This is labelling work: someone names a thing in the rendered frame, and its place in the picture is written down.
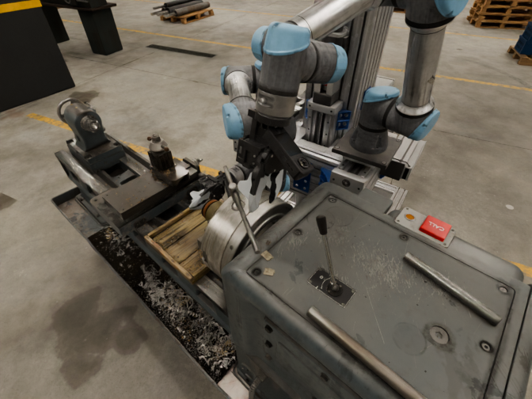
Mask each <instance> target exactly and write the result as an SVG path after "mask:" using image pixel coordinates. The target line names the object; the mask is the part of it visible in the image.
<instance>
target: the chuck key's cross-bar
mask: <svg viewBox="0 0 532 399"><path fill-rule="evenodd" d="M223 168H224V171H225V174H226V177H227V180H228V182H229V184H230V183H233V180H232V178H231V175H230V172H229V170H228V168H227V166H226V165H224V166H223ZM233 195H234V199H235V201H236V204H237V207H238V210H239V212H240V214H241V218H242V220H243V223H244V225H245V228H246V230H247V233H248V235H249V239H250V241H251V243H252V246H253V249H254V252H255V254H259V253H260V248H259V246H258V244H257V240H256V238H255V236H254V234H253V231H252V229H251V226H250V225H249V221H248V219H247V217H246V214H245V211H244V209H243V206H242V205H241V201H240V199H239V197H238V193H237V192H233Z"/></svg>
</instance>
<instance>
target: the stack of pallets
mask: <svg viewBox="0 0 532 399"><path fill-rule="evenodd" d="M469 13H470V15H469V16H467V18H466V19H467V20H468V21H470V24H475V25H474V27H475V28H490V29H518V30H525V29H526V28H511V27H505V25H508V26H526V27H527V25H528V21H532V0H475V1H474V3H473V7H471V9H470V11H469ZM482 22H493V23H482ZM515 24H520V25H515ZM481 25H498V27H496V26H481Z"/></svg>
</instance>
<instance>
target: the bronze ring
mask: <svg viewBox="0 0 532 399"><path fill-rule="evenodd" d="M222 204H223V203H222V202H221V201H218V200H216V199H210V200H208V201H207V202H206V203H205V204H204V205H203V208H202V216H203V217H204V218H205V219H206V220H207V221H208V220H210V219H211V218H212V217H213V215H214V214H215V212H216V211H217V210H218V209H219V207H220V206H221V205H222Z"/></svg>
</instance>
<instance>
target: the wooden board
mask: <svg viewBox="0 0 532 399"><path fill-rule="evenodd" d="M201 211H202V209H198V210H191V209H189V208H187V209H186V210H184V211H182V212H181V213H180V214H179V215H177V216H176V217H174V218H172V219H170V220H169V221H168V222H166V223H165V224H163V225H161V226H159V227H158V228H157V229H155V230H153V231H152V232H150V233H148V234H147V235H145V237H144V238H145V240H146V243H147V244H149V245H150V246H151V247H152V248H153V249H154V250H155V251H156V252H157V253H158V254H159V255H161V256H162V257H163V258H164V259H165V260H166V261H167V262H168V263H169V264H170V265H171V266H172V267H173V268H174V269H176V270H177V271H178V272H179V273H180V274H181V275H182V276H183V277H184V278H185V279H186V280H187V281H188V282H190V284H191V285H193V284H194V283H196V282H197V281H198V280H199V279H201V278H202V277H203V276H205V275H206V274H207V273H208V272H209V271H210V269H209V267H208V266H206V265H205V263H203V260H202V258H201V257H202V256H203V253H202V252H203V251H200V250H201V249H200V248H199V247H198V241H197V239H198V238H200V237H202V236H203V235H204V232H205V231H204V229H205V228H206V227H207V225H208V224H207V220H206V219H205V218H204V217H203V216H202V212H201ZM162 226H163V227H162ZM170 227H171V228H170ZM168 229H169V230H168ZM172 230H173V231H172ZM162 232H164V233H162ZM166 232H167V233H166ZM175 234H176V235H175ZM158 235H159V237H156V236H158ZM154 238H155V239H154ZM161 238H163V239H161ZM174 238H175V239H174ZM172 239H174V240H172ZM155 240H158V241H159V242H158V243H156V242H157V241H155ZM171 241H172V242H171ZM160 242H162V244H163V246H162V244H161V243H160ZM167 242H171V243H172V244H173V245H172V244H171V245H170V243H167ZM174 242H175V244H174ZM185 242H186V243H185ZM159 243H160V244H159ZM178 243H179V244H180V245H179V244H178ZM167 246H168V247H167ZM164 248H165V249H164ZM166 248H167V249H166ZM159 249H160V250H159ZM185 250H186V251H185ZM197 250H198V251H197ZM193 253H195V254H193ZM200 253H201V256H200ZM178 254H179V256H178ZM185 254H186V256H185ZM171 255H172V256H171ZM189 257H190V258H189ZM185 258H186V259H185ZM179 261H180V262H179ZM200 262H201V263H200ZM191 265H192V266H191ZM193 265H196V266H197V267H196V266H195V267H196V268H195V267H194V266H193ZM198 265H199V266H198ZM202 265H203V266H202ZM190 266H191V268H190ZM188 267H189V268H188ZM198 267H199V268H198ZM192 268H193V270H192ZM185 269H186V270H185ZM194 269H195V270H194ZM197 269H198V270H197ZM190 270H191V271H190ZM191 273H193V274H191Z"/></svg>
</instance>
